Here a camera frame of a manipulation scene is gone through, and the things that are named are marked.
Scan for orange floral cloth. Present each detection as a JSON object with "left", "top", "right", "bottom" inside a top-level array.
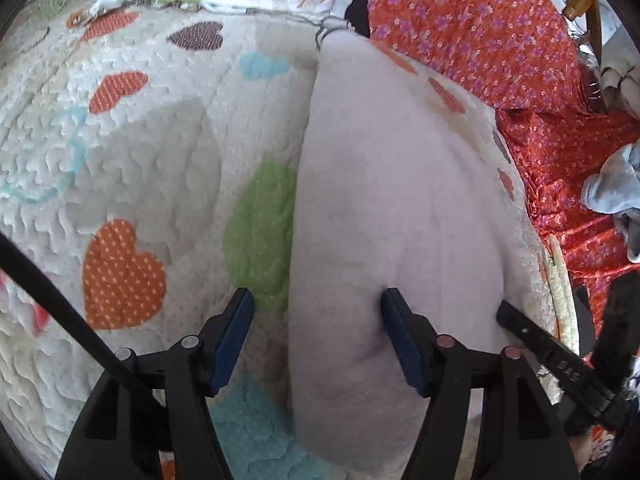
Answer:
[{"left": 362, "top": 0, "right": 640, "bottom": 346}]

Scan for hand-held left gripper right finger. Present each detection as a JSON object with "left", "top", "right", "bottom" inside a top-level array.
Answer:
[{"left": 380, "top": 287, "right": 581, "bottom": 480}]

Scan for beige cloth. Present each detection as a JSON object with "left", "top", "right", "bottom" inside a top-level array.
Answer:
[{"left": 599, "top": 52, "right": 640, "bottom": 113}]

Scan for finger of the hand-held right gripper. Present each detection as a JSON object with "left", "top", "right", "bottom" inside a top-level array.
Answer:
[{"left": 496, "top": 299, "right": 597, "bottom": 402}]

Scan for white heart-print quilted blanket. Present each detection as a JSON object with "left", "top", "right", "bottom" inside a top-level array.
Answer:
[{"left": 0, "top": 0, "right": 581, "bottom": 480}]

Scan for wooden chair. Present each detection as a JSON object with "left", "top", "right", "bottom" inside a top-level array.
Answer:
[{"left": 515, "top": 0, "right": 607, "bottom": 58}]

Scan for pale ribbed stick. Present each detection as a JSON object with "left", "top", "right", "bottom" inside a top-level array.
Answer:
[{"left": 546, "top": 234, "right": 582, "bottom": 358}]

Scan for white fleece cloth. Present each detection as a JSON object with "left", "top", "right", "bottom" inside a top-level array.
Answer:
[{"left": 289, "top": 17, "right": 527, "bottom": 478}]

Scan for black cable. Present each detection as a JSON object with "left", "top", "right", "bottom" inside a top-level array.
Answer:
[{"left": 0, "top": 234, "right": 167, "bottom": 411}]

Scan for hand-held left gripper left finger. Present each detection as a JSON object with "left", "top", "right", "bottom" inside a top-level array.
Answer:
[{"left": 55, "top": 287, "right": 255, "bottom": 480}]

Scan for grey-blue cloth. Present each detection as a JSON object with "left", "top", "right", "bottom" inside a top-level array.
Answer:
[{"left": 580, "top": 144, "right": 640, "bottom": 263}]

